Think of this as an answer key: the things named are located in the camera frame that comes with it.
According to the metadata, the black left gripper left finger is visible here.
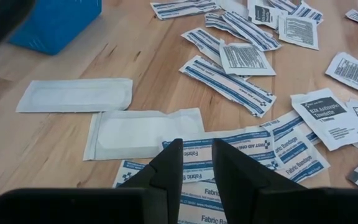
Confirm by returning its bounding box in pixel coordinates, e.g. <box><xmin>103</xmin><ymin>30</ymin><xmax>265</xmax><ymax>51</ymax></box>
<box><xmin>119</xmin><ymin>139</ymin><xmax>184</xmax><ymax>224</ymax></box>

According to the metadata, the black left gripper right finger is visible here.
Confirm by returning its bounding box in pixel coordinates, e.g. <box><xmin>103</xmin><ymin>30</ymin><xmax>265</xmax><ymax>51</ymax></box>
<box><xmin>212</xmin><ymin>139</ymin><xmax>304</xmax><ymax>224</ymax></box>

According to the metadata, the blue plastic basket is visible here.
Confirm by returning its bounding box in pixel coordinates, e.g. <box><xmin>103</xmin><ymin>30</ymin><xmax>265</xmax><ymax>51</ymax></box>
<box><xmin>7</xmin><ymin>0</ymin><xmax>103</xmax><ymax>56</ymax></box>

